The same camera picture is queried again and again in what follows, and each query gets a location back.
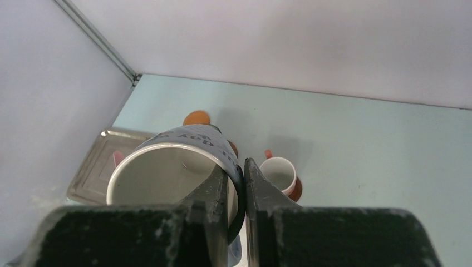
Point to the small white cup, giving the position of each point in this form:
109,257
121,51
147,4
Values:
169,166

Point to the pink mug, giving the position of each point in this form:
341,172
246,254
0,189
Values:
282,174

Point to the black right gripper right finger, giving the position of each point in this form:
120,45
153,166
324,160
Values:
282,233

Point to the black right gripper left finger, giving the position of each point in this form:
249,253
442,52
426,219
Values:
193,232

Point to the light brown round coaster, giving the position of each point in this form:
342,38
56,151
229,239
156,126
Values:
197,117

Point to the metal serving tray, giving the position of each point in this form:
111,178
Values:
90,183

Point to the green-inside floral mug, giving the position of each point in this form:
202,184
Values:
231,144

